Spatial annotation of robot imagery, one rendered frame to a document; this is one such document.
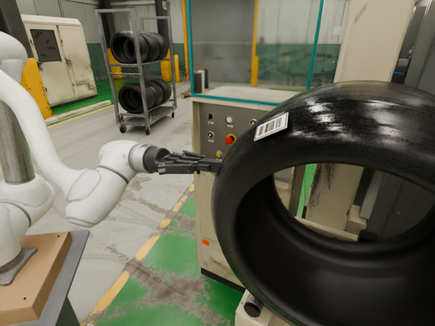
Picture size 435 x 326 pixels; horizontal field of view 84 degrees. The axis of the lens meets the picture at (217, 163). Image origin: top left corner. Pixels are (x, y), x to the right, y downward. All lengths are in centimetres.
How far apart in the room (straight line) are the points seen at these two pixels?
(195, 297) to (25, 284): 101
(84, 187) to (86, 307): 132
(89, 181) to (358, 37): 78
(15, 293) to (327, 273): 105
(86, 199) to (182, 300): 124
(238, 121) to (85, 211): 76
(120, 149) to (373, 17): 73
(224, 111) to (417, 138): 92
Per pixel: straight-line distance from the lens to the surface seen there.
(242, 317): 77
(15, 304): 116
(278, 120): 42
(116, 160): 77
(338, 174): 83
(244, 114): 116
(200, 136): 132
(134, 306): 188
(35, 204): 127
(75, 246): 138
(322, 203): 89
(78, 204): 74
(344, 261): 86
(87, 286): 208
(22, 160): 122
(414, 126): 41
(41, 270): 124
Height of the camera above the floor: 152
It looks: 27 degrees down
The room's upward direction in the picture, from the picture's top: straight up
